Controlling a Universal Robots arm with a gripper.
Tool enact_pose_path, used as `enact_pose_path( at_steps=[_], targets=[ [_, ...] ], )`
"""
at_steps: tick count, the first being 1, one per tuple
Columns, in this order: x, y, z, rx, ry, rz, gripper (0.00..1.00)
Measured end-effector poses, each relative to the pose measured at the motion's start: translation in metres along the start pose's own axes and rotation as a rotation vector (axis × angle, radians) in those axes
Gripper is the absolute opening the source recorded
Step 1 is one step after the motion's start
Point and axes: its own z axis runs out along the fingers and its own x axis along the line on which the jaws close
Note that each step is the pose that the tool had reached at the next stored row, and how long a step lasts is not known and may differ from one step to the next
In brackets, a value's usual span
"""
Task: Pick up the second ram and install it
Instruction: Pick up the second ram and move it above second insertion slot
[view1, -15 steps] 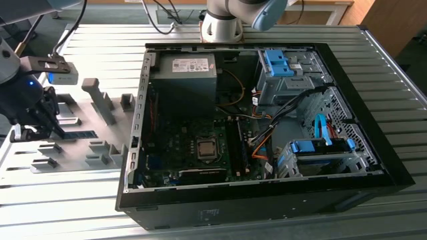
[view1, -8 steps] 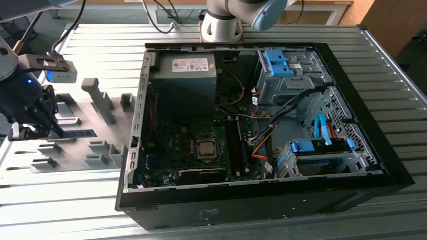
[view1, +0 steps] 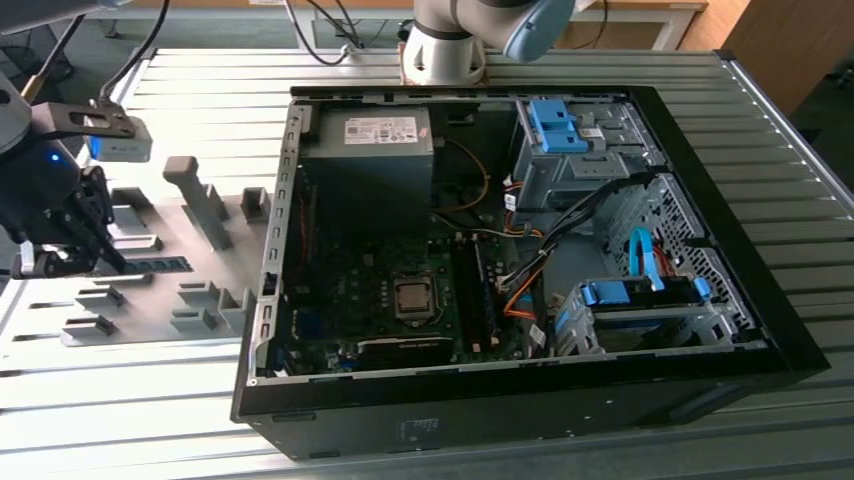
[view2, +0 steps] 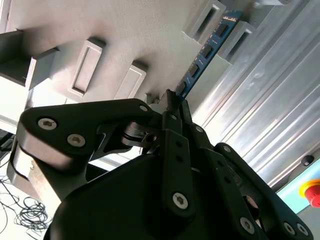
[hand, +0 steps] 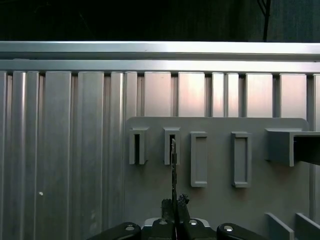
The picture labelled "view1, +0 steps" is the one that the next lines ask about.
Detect grey plastic parts rack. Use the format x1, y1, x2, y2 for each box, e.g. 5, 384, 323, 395
59, 155, 275, 349

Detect black graphics card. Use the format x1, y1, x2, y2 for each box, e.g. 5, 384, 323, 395
356, 335, 455, 371

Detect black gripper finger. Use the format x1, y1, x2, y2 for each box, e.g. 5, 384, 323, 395
9, 241, 103, 279
59, 164, 131, 276

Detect silver CPU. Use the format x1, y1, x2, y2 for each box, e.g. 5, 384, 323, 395
398, 285, 432, 314

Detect grey metal disk bay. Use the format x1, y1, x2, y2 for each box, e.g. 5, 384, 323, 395
547, 279, 762, 357

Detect brown wooden cabinet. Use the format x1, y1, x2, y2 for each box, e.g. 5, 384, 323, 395
679, 0, 854, 116

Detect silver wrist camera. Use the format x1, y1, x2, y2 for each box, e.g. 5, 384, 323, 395
85, 130, 155, 163

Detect blue flat data wire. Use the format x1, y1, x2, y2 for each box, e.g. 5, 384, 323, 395
628, 227, 666, 291

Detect blue plastic drive latch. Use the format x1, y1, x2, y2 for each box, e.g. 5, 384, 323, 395
526, 98, 592, 154

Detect green RAM stick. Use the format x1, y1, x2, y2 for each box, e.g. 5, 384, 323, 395
123, 255, 193, 275

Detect black camera cable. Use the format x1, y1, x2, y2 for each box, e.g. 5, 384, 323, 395
99, 0, 172, 104

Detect grey office table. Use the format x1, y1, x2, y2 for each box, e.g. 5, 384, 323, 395
65, 0, 415, 51

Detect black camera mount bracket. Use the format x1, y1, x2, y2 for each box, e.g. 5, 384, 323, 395
29, 101, 140, 141

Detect wooden desk white legs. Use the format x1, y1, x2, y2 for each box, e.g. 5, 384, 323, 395
572, 0, 708, 51

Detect orange power wires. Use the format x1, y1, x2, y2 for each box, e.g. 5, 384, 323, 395
500, 279, 543, 321

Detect black open PC case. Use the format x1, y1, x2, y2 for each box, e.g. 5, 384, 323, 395
229, 84, 833, 461

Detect CPU socket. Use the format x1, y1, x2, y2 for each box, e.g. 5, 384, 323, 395
388, 271, 440, 329

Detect grey metal drive cage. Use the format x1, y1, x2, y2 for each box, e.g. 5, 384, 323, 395
512, 97, 668, 214

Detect grey power supply unit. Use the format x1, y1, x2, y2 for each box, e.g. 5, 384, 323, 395
297, 105, 439, 236

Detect red thin data wire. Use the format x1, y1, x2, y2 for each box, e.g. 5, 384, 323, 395
651, 243, 676, 277

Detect black wire bundle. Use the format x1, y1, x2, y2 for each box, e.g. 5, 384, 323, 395
496, 172, 659, 294

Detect green motherboard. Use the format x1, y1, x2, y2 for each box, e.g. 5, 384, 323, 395
283, 234, 535, 374

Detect black RAM slot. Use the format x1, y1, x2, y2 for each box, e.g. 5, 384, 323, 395
450, 233, 483, 354

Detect hard disk in blue carrier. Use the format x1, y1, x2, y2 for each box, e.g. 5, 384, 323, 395
576, 276, 712, 321

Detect installed black RAM stick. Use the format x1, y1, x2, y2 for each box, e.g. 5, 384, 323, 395
474, 238, 502, 347

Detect thin orange wire loop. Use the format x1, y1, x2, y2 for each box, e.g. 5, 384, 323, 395
432, 139, 492, 216

